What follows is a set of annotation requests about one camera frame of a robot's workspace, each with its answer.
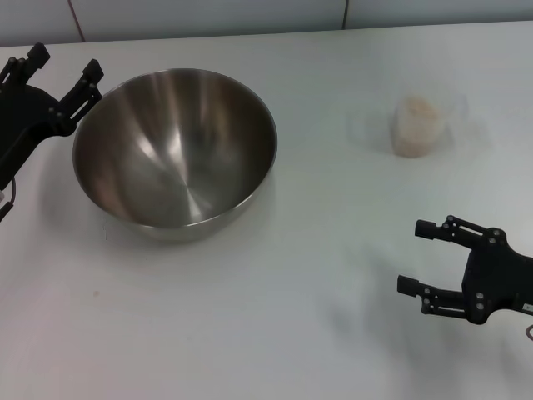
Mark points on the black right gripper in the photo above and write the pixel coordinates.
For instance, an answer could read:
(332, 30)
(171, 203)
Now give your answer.
(495, 275)

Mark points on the white rice grains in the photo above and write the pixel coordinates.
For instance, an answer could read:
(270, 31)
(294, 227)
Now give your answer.
(416, 125)

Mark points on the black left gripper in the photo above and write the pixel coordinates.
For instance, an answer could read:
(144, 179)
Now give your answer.
(25, 116)

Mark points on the stainless steel mixing bowl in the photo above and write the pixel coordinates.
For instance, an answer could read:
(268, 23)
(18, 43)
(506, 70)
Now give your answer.
(175, 154)

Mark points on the clear plastic measuring cup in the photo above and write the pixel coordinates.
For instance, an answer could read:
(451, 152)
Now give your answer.
(416, 129)

